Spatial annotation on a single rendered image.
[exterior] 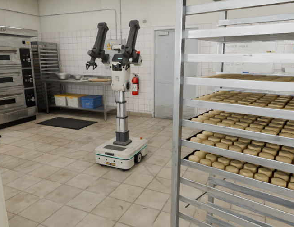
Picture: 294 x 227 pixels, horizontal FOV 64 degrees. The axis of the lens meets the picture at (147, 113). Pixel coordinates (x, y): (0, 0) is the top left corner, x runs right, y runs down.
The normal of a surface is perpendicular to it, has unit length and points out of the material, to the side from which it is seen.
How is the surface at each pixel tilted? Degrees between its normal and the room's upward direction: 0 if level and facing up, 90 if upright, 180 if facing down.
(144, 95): 90
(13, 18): 90
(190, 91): 90
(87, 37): 90
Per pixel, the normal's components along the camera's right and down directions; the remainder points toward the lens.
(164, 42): -0.41, 0.21
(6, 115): 0.91, 0.09
